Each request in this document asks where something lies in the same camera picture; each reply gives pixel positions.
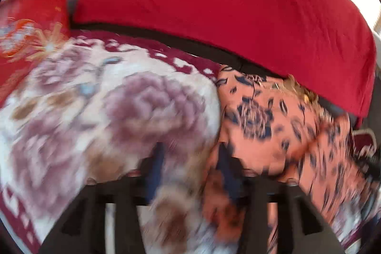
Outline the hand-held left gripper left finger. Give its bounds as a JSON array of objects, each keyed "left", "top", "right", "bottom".
[{"left": 39, "top": 141, "right": 167, "bottom": 254}]

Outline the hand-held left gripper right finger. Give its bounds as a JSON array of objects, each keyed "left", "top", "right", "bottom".
[{"left": 217, "top": 143, "right": 346, "bottom": 254}]

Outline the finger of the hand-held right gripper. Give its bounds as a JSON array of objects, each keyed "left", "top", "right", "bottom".
[{"left": 355, "top": 154, "right": 381, "bottom": 181}]

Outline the orange floral blouse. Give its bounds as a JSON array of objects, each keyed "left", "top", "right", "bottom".
[{"left": 202, "top": 65, "right": 376, "bottom": 254}]

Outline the floral plush blanket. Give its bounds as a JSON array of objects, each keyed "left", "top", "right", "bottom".
[{"left": 0, "top": 31, "right": 381, "bottom": 254}]

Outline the dark grey sofa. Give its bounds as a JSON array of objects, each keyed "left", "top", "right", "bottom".
[{"left": 65, "top": 0, "right": 381, "bottom": 135}]

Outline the red blanket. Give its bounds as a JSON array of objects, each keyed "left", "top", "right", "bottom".
[{"left": 71, "top": 0, "right": 377, "bottom": 127}]

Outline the red gift box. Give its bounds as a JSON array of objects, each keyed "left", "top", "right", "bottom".
[{"left": 0, "top": 0, "right": 72, "bottom": 107}]

